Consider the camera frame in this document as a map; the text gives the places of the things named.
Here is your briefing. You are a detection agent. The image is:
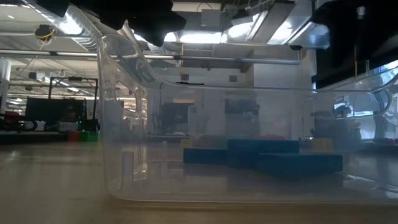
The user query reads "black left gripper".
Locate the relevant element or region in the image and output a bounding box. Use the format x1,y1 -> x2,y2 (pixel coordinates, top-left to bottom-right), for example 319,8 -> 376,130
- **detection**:
37,0 -> 187,47

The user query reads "black ceiling device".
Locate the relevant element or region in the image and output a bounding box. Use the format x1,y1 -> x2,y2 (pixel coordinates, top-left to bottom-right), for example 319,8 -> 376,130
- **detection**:
34,24 -> 57,43

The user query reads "green rectangular block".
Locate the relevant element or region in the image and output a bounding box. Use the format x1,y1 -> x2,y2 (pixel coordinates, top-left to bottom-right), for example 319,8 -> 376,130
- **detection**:
78,130 -> 100,143

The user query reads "black panel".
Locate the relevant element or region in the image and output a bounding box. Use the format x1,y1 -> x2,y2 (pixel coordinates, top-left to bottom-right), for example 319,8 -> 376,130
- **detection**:
24,98 -> 86,131

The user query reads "grey horizontal pipe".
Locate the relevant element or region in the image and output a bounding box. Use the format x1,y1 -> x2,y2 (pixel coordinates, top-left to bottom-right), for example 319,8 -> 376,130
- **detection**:
0,49 -> 301,66

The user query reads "clear plastic bin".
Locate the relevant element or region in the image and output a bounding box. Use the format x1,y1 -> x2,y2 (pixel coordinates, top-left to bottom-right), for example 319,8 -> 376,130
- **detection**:
96,33 -> 398,208

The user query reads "silver round ventilation duct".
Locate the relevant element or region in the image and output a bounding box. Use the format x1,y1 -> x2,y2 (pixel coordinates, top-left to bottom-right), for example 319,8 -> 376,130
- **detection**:
18,0 -> 97,37

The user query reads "silver rectangular duct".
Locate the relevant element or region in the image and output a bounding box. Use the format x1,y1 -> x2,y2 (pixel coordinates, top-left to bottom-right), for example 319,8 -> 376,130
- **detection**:
220,0 -> 330,47

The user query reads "black aluminium table frame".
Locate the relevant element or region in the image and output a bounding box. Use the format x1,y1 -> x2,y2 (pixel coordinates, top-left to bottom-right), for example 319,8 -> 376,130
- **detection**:
0,132 -> 100,144

